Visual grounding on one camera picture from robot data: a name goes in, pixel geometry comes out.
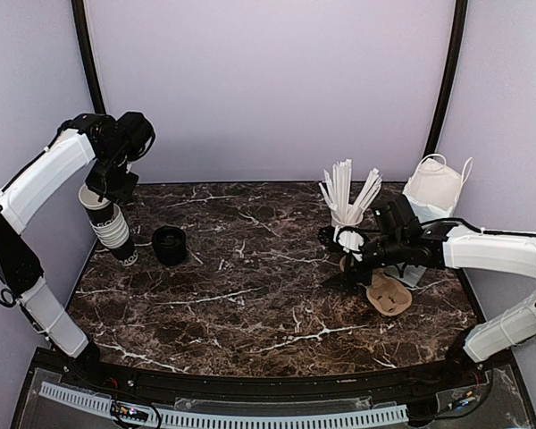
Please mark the white paper bag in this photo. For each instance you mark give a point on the white paper bag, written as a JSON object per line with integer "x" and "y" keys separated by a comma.
{"x": 435, "y": 188}

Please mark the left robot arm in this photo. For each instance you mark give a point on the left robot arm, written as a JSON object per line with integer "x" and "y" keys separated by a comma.
{"x": 108, "y": 147}

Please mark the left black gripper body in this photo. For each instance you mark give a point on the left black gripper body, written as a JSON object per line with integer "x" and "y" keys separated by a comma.
{"x": 107, "y": 178}

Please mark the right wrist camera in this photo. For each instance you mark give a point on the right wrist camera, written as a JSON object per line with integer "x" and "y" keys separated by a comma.
{"x": 350, "y": 240}

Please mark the green circuit board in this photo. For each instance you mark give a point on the green circuit board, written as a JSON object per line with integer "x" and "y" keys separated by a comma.
{"x": 123, "y": 410}

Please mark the stack of paper cups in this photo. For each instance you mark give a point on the stack of paper cups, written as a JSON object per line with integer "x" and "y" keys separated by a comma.
{"x": 109, "y": 225}

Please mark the white cup holding straws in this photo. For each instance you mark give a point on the white cup holding straws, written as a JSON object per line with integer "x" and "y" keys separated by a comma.
{"x": 339, "y": 221}

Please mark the black front table rail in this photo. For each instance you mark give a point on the black front table rail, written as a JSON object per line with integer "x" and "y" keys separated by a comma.
{"x": 415, "y": 382}

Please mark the left black frame post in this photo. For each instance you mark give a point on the left black frame post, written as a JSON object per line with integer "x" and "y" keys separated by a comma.
{"x": 87, "y": 55}

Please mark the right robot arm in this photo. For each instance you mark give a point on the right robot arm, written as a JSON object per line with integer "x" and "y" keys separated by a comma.
{"x": 442, "y": 243}

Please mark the stack of black lids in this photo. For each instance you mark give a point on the stack of black lids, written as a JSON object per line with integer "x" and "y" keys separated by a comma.
{"x": 170, "y": 245}

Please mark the brown cardboard cup carrier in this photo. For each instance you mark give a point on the brown cardboard cup carrier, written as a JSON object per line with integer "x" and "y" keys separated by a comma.
{"x": 388, "y": 295}

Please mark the white slotted cable duct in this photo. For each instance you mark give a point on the white slotted cable duct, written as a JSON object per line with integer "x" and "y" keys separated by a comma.
{"x": 187, "y": 413}

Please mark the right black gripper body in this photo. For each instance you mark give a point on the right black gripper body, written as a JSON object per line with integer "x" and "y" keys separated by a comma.
{"x": 393, "y": 251}

